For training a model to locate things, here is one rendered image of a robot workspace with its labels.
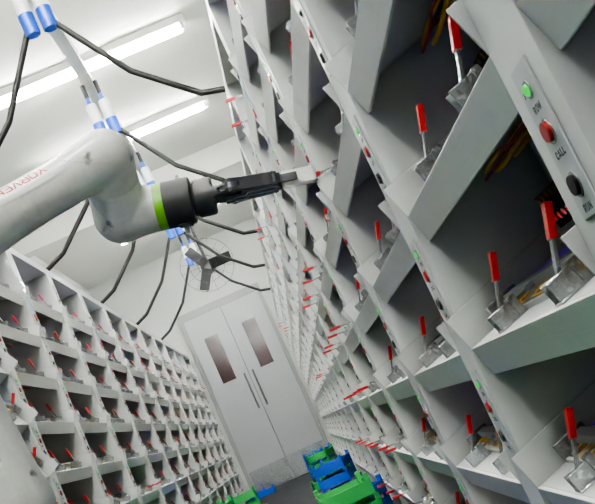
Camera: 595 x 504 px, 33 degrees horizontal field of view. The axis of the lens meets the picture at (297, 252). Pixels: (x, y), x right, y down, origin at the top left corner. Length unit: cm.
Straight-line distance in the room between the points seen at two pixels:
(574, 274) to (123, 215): 112
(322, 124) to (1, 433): 100
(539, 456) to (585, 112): 75
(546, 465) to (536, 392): 10
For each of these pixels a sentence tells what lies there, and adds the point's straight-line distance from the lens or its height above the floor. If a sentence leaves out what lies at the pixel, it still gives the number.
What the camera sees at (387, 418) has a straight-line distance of 345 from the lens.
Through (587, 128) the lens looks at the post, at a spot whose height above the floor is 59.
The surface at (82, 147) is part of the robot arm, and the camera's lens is 182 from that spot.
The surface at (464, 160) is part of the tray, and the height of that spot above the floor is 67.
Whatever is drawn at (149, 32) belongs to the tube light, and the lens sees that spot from 584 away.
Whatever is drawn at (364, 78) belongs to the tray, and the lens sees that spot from 131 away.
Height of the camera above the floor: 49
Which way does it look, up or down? 9 degrees up
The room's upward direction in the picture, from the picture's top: 25 degrees counter-clockwise
